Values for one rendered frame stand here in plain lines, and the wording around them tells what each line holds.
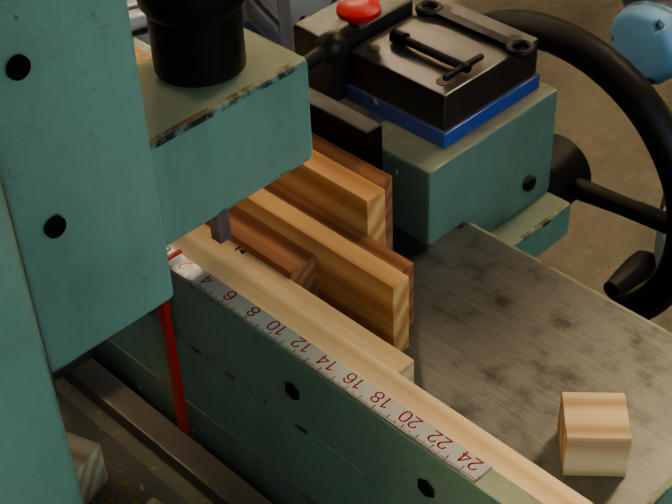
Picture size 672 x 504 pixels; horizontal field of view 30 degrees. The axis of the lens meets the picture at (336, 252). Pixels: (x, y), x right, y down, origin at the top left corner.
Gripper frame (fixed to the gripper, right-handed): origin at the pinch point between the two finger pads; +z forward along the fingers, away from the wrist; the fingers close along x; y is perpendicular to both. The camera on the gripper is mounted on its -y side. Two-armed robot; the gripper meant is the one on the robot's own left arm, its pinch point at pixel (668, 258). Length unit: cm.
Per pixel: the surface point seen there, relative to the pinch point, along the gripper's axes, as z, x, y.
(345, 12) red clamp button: 6.6, 13.3, -37.3
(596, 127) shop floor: -53, 75, 115
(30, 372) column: 35, -2, -57
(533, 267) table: 13.0, -3.6, -26.7
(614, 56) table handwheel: -5.2, 3.7, -21.5
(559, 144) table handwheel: -0.7, 8.5, -11.9
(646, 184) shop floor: -46, 57, 111
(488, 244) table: 13.1, 0.1, -26.8
